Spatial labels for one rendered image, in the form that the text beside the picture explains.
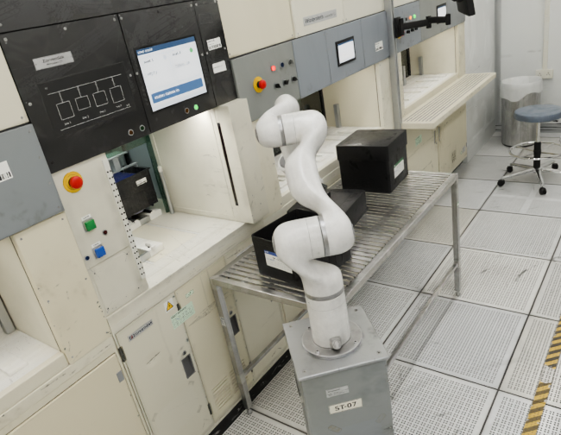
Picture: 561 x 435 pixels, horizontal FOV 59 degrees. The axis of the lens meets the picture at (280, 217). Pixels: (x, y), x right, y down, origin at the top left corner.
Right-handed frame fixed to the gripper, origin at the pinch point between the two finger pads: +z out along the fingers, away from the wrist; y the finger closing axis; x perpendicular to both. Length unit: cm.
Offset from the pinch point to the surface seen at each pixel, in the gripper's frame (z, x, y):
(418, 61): 190, -198, 32
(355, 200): 11.4, -0.3, -13.9
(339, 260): -11.9, 33.0, -22.9
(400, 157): 44, -37, -20
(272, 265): -24.4, 41.3, -1.0
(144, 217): -19, 27, 79
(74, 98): -104, 14, 34
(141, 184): -28, 13, 79
